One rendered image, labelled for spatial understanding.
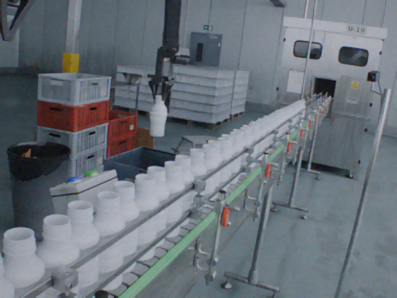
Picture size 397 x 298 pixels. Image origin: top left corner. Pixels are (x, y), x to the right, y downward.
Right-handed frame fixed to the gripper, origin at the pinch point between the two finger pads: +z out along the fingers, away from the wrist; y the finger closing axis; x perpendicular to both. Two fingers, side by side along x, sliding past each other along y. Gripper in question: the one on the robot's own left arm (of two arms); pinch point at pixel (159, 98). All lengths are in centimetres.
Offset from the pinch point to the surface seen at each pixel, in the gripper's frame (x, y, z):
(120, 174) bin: 12.7, 7.3, 31.0
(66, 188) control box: 79, -23, 14
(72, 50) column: -709, 666, -39
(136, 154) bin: -12.0, 15.2, 27.9
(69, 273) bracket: 103, -44, 14
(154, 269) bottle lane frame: 78, -44, 25
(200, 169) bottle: 51, -40, 11
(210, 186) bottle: 44, -41, 17
